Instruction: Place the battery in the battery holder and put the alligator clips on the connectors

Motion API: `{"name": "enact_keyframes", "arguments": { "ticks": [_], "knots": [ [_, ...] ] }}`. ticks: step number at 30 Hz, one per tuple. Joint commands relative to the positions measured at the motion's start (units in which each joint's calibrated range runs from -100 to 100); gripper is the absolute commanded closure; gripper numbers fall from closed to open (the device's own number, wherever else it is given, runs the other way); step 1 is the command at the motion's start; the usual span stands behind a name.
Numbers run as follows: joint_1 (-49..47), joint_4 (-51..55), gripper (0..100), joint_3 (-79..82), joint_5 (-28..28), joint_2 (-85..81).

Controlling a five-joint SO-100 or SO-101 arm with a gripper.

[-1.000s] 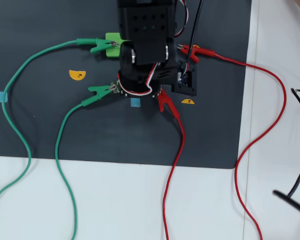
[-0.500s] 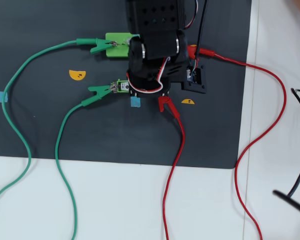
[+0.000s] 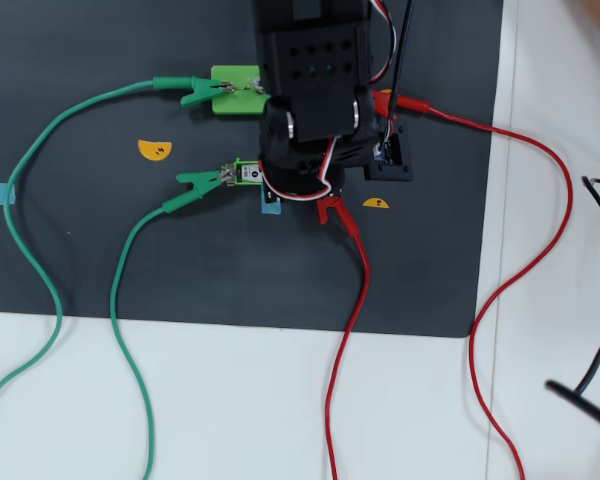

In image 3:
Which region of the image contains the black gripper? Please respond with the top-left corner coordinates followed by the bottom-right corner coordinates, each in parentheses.
top-left (258, 159), bottom-right (347, 204)

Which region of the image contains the red alligator clip lead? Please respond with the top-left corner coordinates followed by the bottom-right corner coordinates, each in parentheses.
top-left (317, 196), bottom-right (372, 480)
top-left (372, 88), bottom-right (575, 480)

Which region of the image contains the green battery holder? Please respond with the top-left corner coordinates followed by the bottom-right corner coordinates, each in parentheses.
top-left (221, 158), bottom-right (264, 187)

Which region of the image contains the green bulb holder board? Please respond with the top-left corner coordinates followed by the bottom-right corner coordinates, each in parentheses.
top-left (210, 64), bottom-right (271, 117)

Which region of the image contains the green alligator clip lead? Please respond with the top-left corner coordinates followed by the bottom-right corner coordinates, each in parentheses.
top-left (109, 169), bottom-right (231, 480)
top-left (0, 73), bottom-right (234, 405)

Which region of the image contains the dark grey work mat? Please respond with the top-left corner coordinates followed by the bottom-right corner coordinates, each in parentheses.
top-left (0, 0), bottom-right (504, 339)

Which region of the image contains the black blurry rod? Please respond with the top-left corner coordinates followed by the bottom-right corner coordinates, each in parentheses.
top-left (544, 379), bottom-right (600, 441)

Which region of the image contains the white red servo wire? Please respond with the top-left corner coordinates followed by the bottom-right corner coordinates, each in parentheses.
top-left (258, 137), bottom-right (341, 199)
top-left (369, 0), bottom-right (399, 84)

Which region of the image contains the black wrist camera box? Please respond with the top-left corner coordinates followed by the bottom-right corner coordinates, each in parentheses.
top-left (363, 119), bottom-right (414, 182)

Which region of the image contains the black camera cable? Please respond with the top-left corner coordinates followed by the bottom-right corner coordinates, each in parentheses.
top-left (387, 0), bottom-right (415, 139)

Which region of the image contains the dark grey cable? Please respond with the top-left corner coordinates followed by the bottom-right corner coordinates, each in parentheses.
top-left (576, 315), bottom-right (600, 396)

